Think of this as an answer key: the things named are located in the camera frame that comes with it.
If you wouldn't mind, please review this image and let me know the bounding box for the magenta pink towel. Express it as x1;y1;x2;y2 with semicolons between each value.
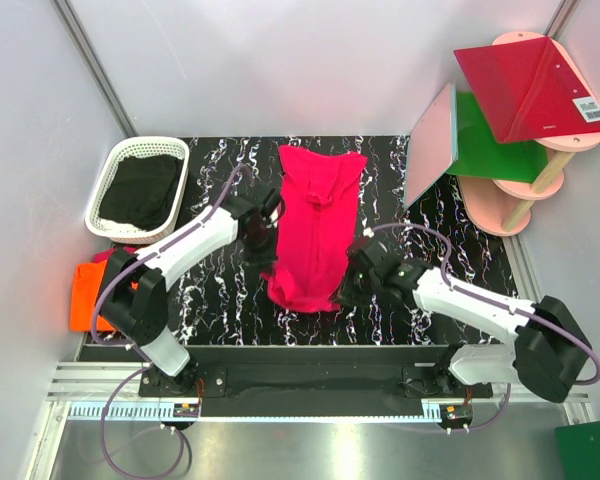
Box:
263;146;367;313

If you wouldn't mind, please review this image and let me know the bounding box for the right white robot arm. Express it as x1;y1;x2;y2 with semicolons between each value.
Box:
334;237;591;403

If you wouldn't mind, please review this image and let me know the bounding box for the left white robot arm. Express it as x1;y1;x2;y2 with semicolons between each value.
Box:
94;186;284;396

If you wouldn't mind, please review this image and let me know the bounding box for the black towel in basket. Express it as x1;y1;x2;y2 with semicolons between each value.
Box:
99;154;183;231

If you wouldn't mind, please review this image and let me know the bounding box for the white plastic laundry basket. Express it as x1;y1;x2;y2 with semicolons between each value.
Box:
85;136;189;245

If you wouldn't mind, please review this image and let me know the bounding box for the pink board with teal edge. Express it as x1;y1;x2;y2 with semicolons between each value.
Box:
404;83;458;208

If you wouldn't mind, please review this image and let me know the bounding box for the pink wooden tiered shelf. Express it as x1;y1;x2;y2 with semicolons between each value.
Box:
447;31;600;236

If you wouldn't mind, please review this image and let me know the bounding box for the green plastic sheet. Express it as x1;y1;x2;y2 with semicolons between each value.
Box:
446;92;548;183

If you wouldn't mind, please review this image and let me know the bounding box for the folded pink towel under orange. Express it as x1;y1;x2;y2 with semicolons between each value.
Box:
92;246;137;264

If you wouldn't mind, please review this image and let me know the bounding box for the red plastic sheet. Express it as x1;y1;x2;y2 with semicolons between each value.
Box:
454;37;600;143

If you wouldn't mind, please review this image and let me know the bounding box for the dark green board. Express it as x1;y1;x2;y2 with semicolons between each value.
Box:
555;421;600;480

